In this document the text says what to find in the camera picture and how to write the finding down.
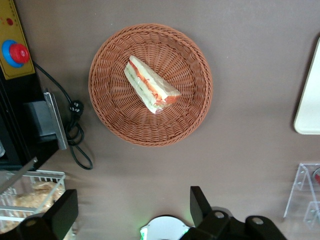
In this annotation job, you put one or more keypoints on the beige plastic tray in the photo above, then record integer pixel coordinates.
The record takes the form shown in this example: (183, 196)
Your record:
(310, 100)

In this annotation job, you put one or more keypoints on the round brown wicker basket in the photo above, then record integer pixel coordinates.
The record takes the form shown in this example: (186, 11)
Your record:
(120, 100)

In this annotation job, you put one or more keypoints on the triangular sandwich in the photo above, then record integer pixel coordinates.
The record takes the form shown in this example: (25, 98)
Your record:
(150, 82)

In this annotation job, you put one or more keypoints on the grey metal bar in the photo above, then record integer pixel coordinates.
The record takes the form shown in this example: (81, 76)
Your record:
(17, 175)

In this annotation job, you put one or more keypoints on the black machine with yellow panel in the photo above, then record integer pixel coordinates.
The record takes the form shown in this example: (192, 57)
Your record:
(15, 120)

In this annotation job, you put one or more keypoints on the red emergency stop button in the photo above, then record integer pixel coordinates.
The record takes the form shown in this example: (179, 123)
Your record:
(18, 53)

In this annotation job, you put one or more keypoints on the clear acrylic bottle rack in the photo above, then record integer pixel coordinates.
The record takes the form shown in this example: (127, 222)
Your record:
(300, 190)

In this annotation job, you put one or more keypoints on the grey metal bracket plate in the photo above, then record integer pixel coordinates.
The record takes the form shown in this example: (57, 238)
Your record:
(56, 120)

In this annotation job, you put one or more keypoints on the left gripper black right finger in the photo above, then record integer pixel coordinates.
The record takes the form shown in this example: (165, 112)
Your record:
(200, 207)

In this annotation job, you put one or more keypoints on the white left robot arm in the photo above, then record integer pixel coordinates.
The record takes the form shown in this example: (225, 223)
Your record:
(165, 228)

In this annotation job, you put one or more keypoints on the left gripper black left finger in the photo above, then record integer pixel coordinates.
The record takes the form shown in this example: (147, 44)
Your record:
(62, 212)

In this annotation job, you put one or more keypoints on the bagged fried snack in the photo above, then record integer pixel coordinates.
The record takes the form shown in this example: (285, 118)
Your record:
(47, 188)
(30, 202)

